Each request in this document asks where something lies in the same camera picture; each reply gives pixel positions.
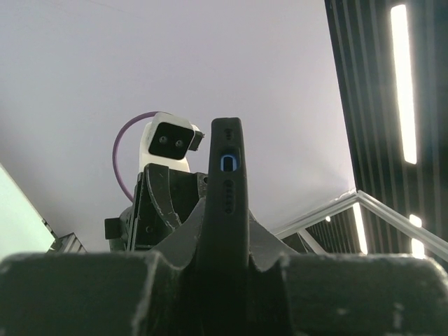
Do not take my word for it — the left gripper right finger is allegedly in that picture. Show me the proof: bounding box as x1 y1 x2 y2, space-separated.
246 218 447 335

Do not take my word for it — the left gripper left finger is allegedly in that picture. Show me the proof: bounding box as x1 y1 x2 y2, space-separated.
1 200 205 335

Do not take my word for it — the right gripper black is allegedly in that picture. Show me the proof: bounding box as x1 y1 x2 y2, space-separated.
104 163 208 252

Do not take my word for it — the phone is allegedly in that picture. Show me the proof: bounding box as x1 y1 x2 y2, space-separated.
181 117 293 336

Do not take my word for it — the lower ceiling light strip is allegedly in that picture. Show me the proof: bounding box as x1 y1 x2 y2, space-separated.
352 202 368 255

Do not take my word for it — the ceiling light strip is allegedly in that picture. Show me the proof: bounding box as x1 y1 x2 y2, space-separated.
352 202 368 255
390 4 417 165

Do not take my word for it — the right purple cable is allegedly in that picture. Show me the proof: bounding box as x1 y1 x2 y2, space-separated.
111 110 155 203

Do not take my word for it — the right aluminium frame post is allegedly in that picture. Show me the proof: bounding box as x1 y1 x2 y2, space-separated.
272 190 447 262

